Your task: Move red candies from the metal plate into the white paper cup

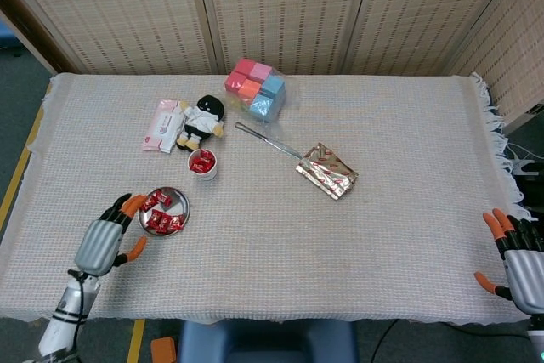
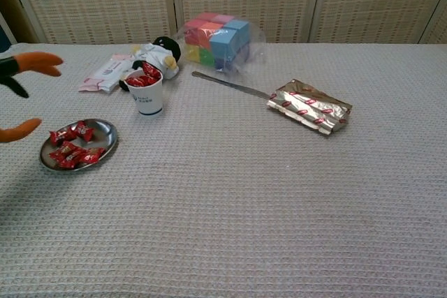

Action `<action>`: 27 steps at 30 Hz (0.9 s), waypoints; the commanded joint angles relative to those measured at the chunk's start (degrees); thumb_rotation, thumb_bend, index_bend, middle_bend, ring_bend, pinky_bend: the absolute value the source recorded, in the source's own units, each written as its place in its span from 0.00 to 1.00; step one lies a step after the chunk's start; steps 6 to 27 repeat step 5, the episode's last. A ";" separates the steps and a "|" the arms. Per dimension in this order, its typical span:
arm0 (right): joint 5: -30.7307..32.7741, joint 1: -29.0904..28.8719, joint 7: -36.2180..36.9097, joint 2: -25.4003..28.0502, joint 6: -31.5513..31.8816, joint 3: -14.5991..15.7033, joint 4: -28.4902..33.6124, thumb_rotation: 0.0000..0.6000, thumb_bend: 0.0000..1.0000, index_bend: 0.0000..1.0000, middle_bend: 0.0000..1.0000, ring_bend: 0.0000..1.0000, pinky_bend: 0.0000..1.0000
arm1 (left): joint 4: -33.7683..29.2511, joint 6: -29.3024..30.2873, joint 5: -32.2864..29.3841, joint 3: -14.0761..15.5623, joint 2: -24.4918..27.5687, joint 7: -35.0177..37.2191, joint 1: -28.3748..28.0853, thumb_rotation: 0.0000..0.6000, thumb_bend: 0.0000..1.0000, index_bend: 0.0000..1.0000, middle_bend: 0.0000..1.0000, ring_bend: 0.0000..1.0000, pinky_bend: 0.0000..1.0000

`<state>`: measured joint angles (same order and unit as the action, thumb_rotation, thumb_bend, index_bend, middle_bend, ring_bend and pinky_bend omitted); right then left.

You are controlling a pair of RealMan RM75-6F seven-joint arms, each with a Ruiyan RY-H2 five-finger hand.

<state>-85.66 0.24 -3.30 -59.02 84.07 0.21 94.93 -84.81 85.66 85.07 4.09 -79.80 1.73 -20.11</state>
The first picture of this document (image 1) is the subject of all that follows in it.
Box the right robot hand silver orange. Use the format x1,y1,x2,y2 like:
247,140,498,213
473,208,544,317

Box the left robot hand silver orange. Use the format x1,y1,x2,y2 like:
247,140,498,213
74,192,149,277

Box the round steel plate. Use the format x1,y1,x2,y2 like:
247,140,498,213
138,186,191,237

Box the white paper cup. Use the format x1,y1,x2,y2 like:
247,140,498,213
187,148,218,183

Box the orange block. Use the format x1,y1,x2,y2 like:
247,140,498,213
150,336,178,363

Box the pink wet wipes pack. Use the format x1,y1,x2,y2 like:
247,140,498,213
141,99,188,155

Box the plush doll white coat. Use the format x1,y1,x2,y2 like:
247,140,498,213
175,94,226,152

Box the white woven tablecloth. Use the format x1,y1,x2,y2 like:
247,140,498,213
0,70,541,326

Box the red cube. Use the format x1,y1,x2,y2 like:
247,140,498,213
224,71,248,94
231,57,256,77

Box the long metal tweezers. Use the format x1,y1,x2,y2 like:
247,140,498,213
235,121,303,161

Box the light blue cube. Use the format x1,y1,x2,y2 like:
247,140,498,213
259,75,286,103
247,94,281,122

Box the orange cube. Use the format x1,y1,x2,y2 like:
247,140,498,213
237,78,264,100

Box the blue panel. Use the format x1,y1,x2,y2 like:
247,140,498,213
0,22,18,52

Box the gold foil packet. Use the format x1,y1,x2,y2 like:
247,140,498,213
295,142,360,202

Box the beige woven screen panel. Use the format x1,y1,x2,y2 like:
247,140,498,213
343,0,526,76
444,0,544,134
0,0,213,76
195,0,377,76

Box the pink cube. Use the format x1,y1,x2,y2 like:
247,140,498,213
249,61,273,82

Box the clear plastic bag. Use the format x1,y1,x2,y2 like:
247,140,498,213
223,56,301,126

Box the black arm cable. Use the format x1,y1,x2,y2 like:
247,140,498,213
67,269,93,360

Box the black floor cable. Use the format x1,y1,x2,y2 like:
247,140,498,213
369,319,544,363

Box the brown wooden post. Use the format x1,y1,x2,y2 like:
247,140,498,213
0,0,80,76

